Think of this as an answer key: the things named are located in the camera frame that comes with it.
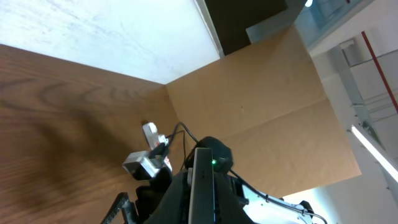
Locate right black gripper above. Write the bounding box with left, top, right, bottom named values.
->
left=101, top=167, right=172, bottom=224

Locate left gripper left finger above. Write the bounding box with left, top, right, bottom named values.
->
left=144, top=172, right=190, bottom=224

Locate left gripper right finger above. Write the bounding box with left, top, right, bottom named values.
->
left=214, top=173, right=254, bottom=224

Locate black charger cable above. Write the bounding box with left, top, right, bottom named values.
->
left=166, top=129, right=187, bottom=170

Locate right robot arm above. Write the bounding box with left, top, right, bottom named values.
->
left=102, top=136, right=315, bottom=223

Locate white charger plug adapter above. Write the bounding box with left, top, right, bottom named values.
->
left=155, top=134, right=169, bottom=147

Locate white power strip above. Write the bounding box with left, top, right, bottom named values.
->
left=142, top=122, right=172, bottom=172

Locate brown cardboard sheet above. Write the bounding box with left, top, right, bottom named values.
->
left=167, top=27, right=361, bottom=197

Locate red vertical pole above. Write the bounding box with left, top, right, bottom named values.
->
left=361, top=31, right=398, bottom=112

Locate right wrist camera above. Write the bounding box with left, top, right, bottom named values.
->
left=123, top=143, right=172, bottom=180

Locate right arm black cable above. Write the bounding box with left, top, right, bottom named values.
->
left=167, top=121, right=329, bottom=224

